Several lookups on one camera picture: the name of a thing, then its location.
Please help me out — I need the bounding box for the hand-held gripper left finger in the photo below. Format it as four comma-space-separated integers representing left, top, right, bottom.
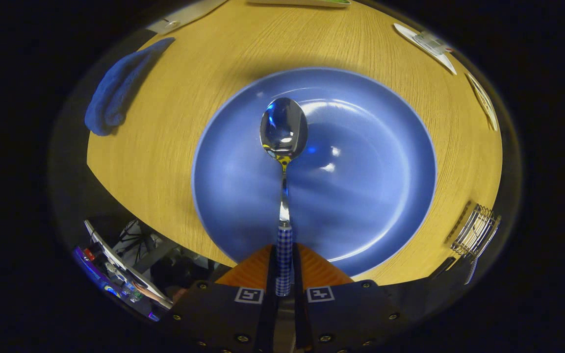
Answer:
165, 244, 279, 353

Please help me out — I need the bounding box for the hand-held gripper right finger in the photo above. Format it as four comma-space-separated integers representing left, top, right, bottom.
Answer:
292, 244, 411, 353

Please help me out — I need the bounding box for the spoon with checkered handle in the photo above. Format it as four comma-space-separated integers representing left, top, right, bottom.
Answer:
259, 97, 309, 297

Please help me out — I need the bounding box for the blue round plate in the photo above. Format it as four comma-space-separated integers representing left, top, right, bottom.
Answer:
192, 67, 437, 277

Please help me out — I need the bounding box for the laptop with purple screen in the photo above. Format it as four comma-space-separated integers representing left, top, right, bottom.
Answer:
73, 219, 174, 322

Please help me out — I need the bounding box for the blue folded cloth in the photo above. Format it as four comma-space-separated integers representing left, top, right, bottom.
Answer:
84, 37, 176, 137

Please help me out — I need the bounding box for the white divided snack dish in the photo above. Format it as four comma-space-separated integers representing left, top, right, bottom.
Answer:
465, 73, 499, 132

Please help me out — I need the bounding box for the white square coaster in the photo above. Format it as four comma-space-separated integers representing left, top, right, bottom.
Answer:
393, 23, 458, 76

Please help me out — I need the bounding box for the silver drink can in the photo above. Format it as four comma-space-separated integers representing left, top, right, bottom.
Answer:
420, 30, 455, 55

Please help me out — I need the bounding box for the white toaster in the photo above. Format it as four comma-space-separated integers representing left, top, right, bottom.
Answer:
146, 0, 229, 35

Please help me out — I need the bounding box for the plate of toy food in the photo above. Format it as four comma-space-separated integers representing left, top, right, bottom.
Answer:
248, 0, 352, 8

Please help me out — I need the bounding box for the black table bracket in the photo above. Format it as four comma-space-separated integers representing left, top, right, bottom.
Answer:
430, 256, 458, 280

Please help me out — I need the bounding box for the metal wire basket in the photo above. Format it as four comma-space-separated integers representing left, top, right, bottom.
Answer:
450, 203, 502, 259

